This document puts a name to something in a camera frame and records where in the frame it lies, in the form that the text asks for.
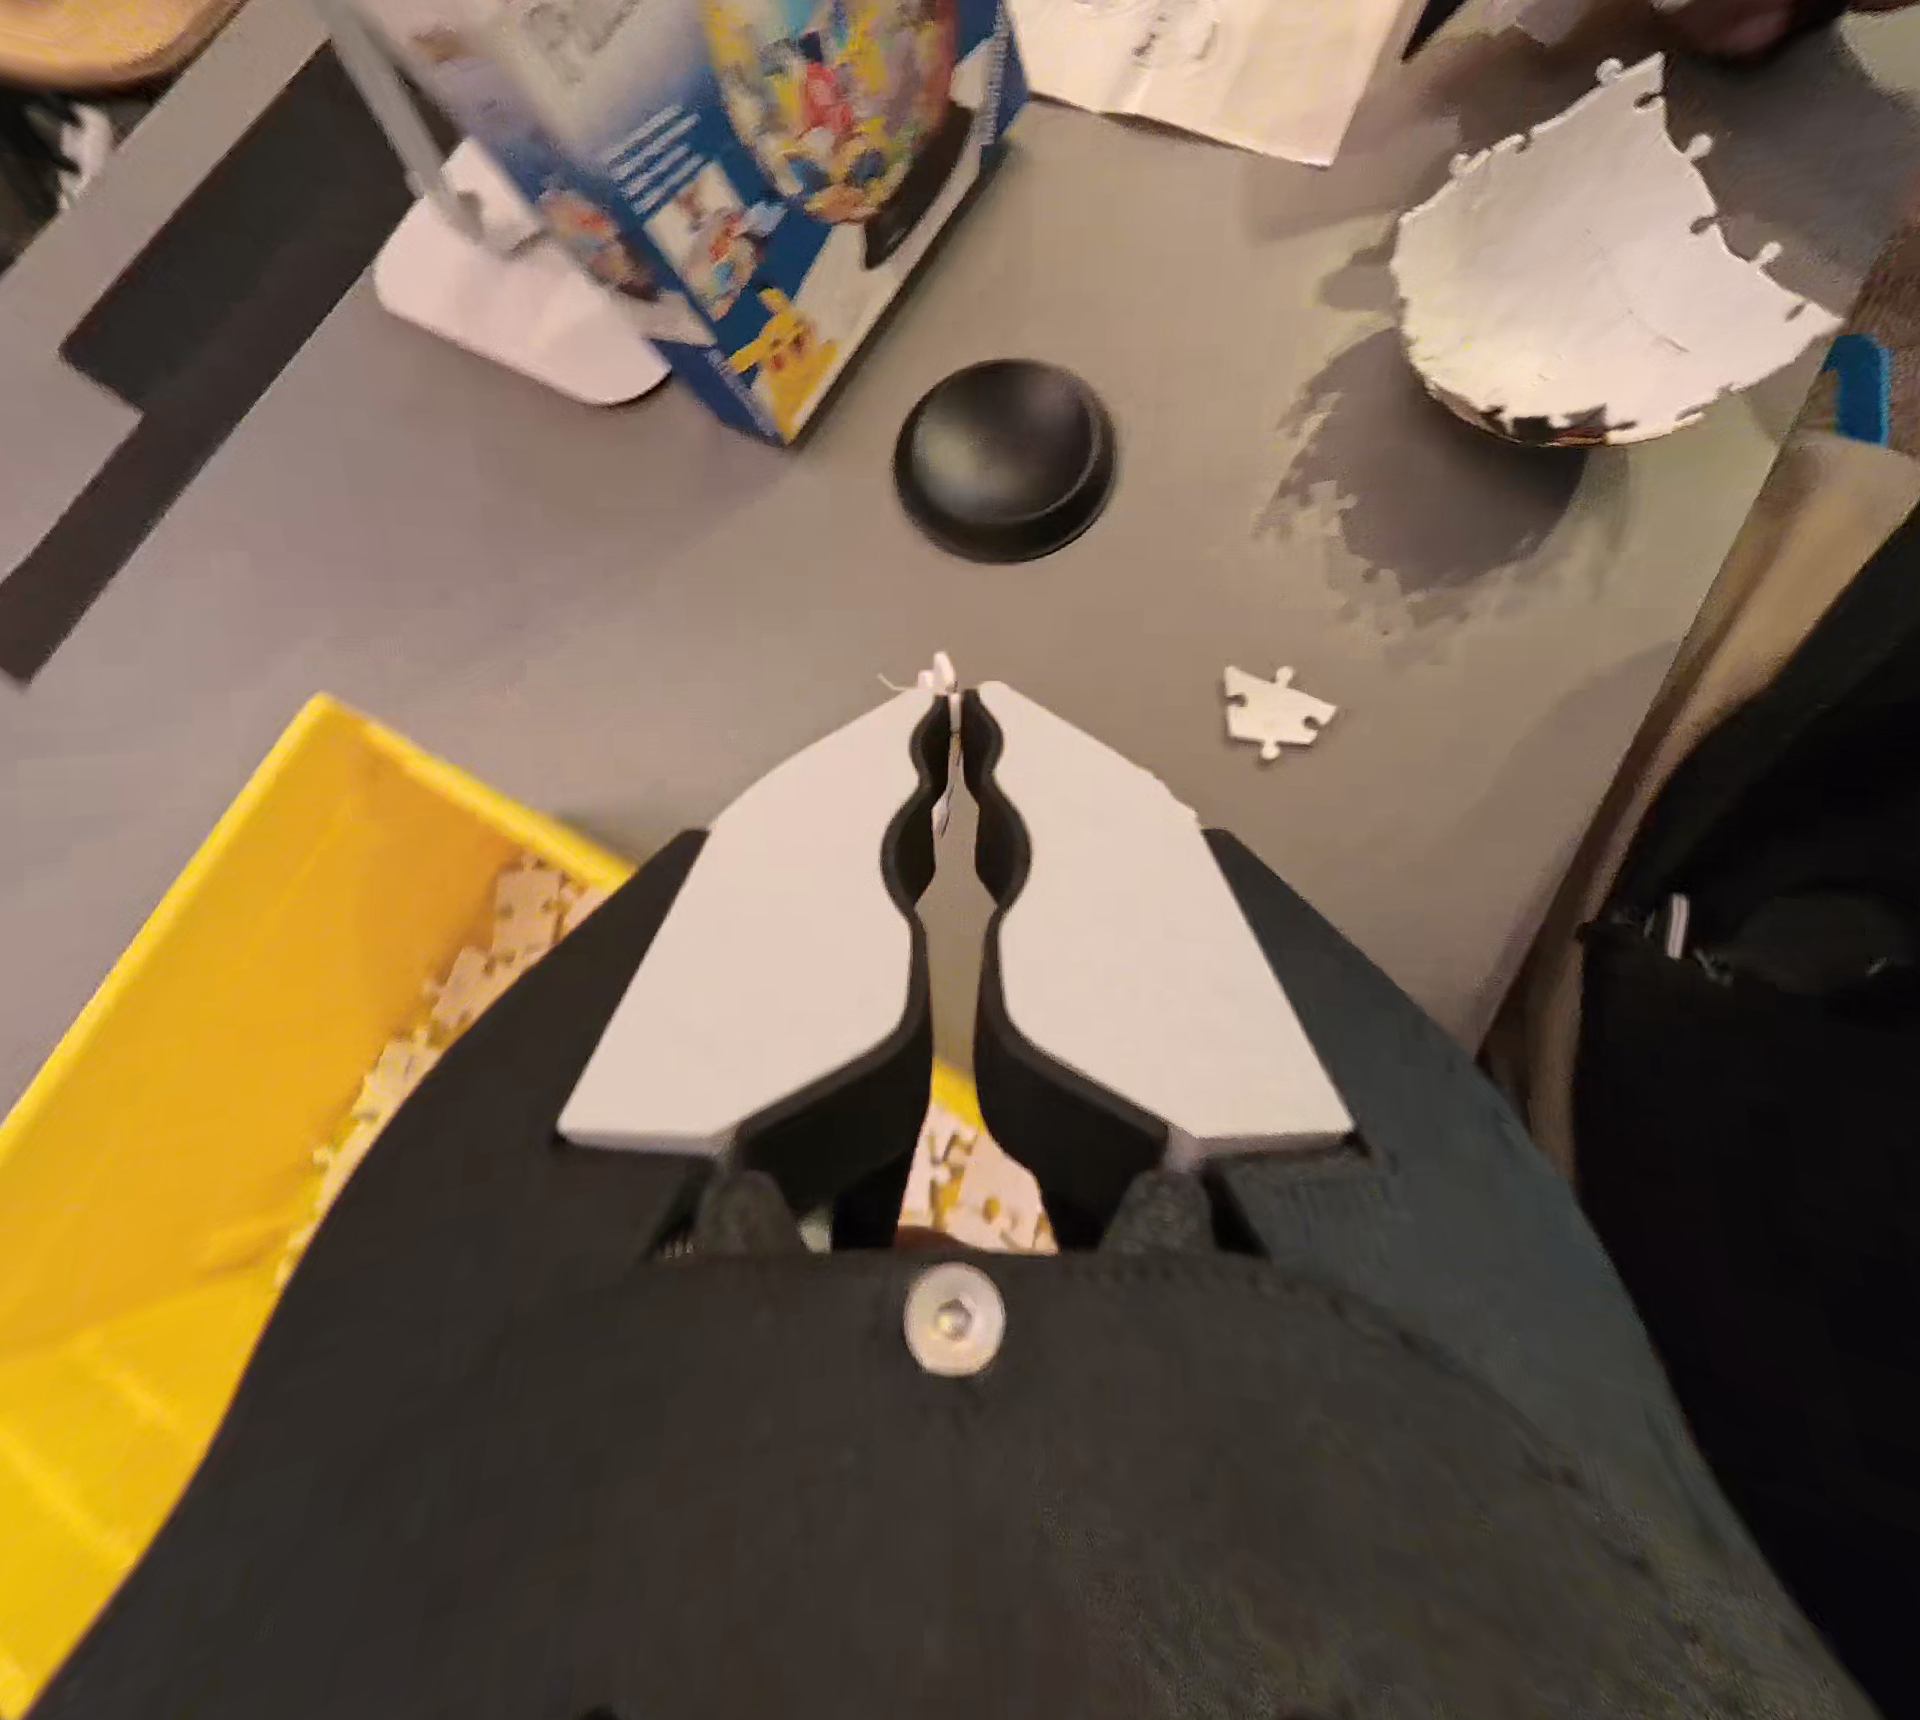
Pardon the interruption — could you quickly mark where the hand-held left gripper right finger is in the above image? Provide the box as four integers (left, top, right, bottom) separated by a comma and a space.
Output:
961, 678, 1363, 1254

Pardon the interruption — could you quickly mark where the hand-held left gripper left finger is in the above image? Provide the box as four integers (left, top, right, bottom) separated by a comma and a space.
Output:
554, 688, 957, 1254

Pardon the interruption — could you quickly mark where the pile of white puzzle pieces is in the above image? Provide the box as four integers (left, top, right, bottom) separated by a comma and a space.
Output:
306, 854, 1061, 1260

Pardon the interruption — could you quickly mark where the white puzzle piece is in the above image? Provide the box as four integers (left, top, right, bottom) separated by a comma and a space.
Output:
1223, 664, 1341, 761
918, 650, 966, 839

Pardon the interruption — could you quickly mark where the half-built puzzle ball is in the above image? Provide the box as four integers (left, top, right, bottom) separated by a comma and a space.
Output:
1393, 53, 1844, 450

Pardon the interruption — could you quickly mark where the yellow plastic bin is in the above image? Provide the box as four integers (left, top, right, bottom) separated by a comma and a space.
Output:
0, 694, 1061, 1720

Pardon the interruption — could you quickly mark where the black round ball stand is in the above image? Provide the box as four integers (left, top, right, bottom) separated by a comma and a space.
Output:
895, 357, 1120, 564

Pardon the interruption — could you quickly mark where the blue puzzle box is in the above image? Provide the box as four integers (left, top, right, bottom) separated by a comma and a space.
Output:
263, 0, 1031, 447

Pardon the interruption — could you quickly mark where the blue plastic part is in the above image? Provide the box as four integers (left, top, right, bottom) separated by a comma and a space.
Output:
1819, 331, 1897, 452

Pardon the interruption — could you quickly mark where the person's black jacket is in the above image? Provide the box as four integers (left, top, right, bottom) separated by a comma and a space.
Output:
1575, 519, 1920, 1720

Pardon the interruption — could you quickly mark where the black table mat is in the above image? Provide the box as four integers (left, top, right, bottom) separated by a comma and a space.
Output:
0, 39, 426, 688

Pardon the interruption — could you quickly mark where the round wooden board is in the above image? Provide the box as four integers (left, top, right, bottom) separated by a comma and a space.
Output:
0, 0, 291, 91

